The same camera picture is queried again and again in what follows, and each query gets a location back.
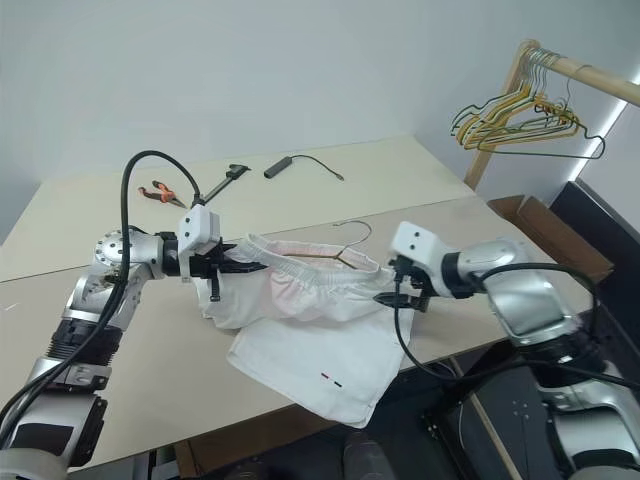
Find dark rounded shape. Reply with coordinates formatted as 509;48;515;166
341;429;387;480

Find bunch of hangers on rack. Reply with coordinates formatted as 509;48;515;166
460;53;584;150

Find white shorts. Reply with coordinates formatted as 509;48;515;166
198;232;417;431

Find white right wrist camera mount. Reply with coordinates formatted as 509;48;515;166
388;222;451;299

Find olive wire hanger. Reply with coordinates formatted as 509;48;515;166
468;52;581;152

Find bare wire hanger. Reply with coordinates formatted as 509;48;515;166
283;219;374;270

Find white vertical light strip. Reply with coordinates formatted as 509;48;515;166
568;92;629;184

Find tan wooden slat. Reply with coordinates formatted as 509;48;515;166
448;355;522;480

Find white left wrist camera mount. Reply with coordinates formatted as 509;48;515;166
176;204;223;284

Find black clamp tool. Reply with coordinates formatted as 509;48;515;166
201;161;252;206

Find black platform with white marks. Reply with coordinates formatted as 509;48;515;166
423;358;557;480

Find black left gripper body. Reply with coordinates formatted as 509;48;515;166
187;238;239;281

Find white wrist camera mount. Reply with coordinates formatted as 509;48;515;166
176;204;223;284
388;222;451;299

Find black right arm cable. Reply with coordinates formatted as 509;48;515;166
392;257;640;396

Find wooden clothes rack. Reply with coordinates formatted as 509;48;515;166
462;38;640;194

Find dark wire hanger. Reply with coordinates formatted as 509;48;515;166
476;74;607;162

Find yellow wire hanger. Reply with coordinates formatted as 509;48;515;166
451;51;551;150

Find black panel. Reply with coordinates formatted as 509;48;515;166
548;178;640;326

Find brown cardboard box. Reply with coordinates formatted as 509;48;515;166
486;194;617;288

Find orange handled pliers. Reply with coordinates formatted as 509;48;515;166
136;179;188;209

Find dark USB hub with cable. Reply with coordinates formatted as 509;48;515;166
263;153;347;183

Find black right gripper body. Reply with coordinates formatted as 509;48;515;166
393;256;434;314

